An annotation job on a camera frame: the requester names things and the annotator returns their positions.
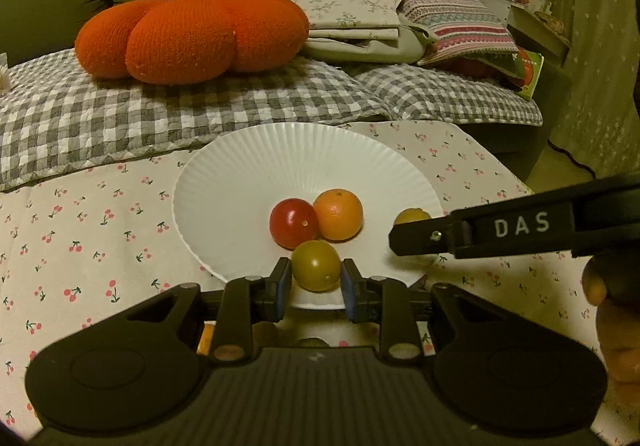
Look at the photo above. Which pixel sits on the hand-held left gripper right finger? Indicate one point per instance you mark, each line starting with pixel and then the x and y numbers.
pixel 349 295

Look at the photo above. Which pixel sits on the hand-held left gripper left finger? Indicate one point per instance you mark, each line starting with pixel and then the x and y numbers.
pixel 283 287

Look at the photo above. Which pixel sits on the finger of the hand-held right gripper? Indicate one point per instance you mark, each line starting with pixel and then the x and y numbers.
pixel 417 237

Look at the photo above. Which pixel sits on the yellow cherry tomato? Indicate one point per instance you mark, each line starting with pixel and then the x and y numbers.
pixel 411 216

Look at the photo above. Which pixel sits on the yellow-green cherry tomato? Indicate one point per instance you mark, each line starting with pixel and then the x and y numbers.
pixel 316 265

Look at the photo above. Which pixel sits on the white paper plate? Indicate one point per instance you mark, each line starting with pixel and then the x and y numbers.
pixel 240 186

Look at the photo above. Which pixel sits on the person's right hand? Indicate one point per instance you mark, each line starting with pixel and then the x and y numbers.
pixel 620 326

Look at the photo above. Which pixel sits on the red cherry tomato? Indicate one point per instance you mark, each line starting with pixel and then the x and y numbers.
pixel 292 223

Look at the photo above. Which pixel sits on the small orange mandarin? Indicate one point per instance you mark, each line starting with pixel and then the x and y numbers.
pixel 339 213

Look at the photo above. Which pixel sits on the green printed packet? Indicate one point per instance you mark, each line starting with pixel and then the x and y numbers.
pixel 531 71

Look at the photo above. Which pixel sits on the cherry print cloth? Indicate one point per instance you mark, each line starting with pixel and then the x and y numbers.
pixel 100 246

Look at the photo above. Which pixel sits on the floral beige curtain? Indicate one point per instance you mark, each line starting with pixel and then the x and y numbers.
pixel 595 51

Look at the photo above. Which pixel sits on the striped patterned pillow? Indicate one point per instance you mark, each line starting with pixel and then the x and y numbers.
pixel 450 21

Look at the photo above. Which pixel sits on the folded beige floral blanket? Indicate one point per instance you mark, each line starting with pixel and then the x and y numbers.
pixel 350 11

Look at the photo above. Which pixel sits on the orange knitted persimmon cushion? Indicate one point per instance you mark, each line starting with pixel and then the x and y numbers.
pixel 190 36

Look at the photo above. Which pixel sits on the grey gingham blanket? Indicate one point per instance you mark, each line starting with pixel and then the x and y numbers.
pixel 75 116

